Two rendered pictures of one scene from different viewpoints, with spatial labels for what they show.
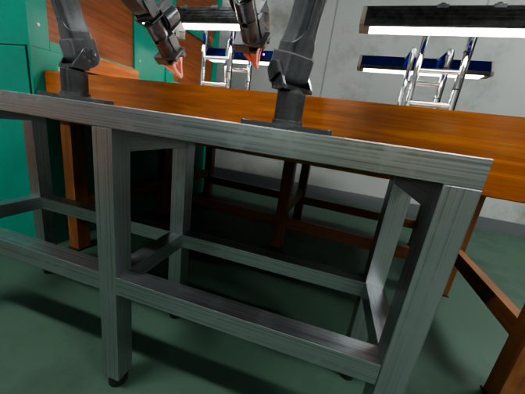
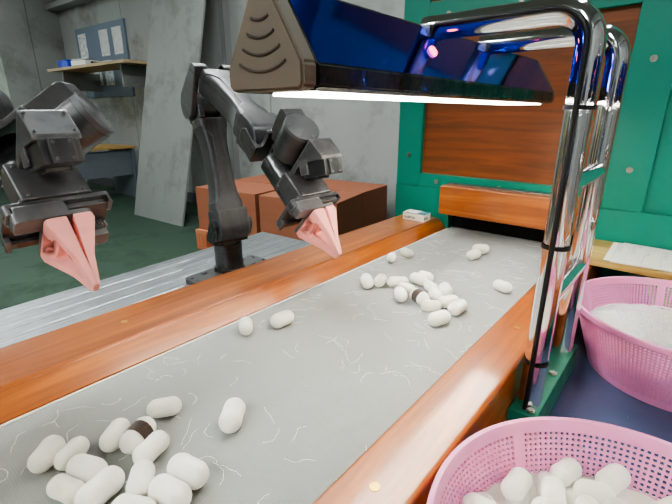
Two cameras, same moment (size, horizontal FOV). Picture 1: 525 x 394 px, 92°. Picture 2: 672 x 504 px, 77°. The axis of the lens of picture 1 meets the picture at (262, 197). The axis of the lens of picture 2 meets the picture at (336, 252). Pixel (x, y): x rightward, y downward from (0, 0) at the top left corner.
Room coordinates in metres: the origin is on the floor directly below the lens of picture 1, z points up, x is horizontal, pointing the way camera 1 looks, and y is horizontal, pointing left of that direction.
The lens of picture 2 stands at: (1.31, -0.20, 1.03)
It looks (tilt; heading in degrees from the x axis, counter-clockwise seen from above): 18 degrees down; 113
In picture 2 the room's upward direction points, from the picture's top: straight up
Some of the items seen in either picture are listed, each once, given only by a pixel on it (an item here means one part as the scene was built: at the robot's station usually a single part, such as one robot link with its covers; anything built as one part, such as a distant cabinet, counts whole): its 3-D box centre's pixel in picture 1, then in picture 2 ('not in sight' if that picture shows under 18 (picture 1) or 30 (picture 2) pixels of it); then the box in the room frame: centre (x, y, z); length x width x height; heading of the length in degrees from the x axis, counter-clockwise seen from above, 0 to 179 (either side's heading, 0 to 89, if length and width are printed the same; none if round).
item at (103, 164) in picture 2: not in sight; (78, 175); (-3.44, 3.25, 0.32); 1.19 x 0.62 x 0.64; 76
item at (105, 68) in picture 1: (109, 70); (505, 205); (1.30, 0.81, 0.83); 0.30 x 0.06 x 0.07; 163
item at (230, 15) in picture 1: (198, 16); (455, 69); (1.23, 0.37, 1.08); 0.62 x 0.08 x 0.07; 73
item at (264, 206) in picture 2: not in sight; (293, 216); (-0.24, 2.65, 0.25); 1.36 x 0.98 x 0.49; 167
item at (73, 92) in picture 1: (75, 84); (228, 256); (0.73, 0.55, 0.71); 0.20 x 0.07 x 0.08; 76
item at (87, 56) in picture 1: (76, 59); (229, 230); (0.74, 0.55, 0.77); 0.09 x 0.06 x 0.06; 61
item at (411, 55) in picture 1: (415, 99); not in sight; (1.40, -0.70, 0.90); 0.20 x 0.19 x 0.45; 73
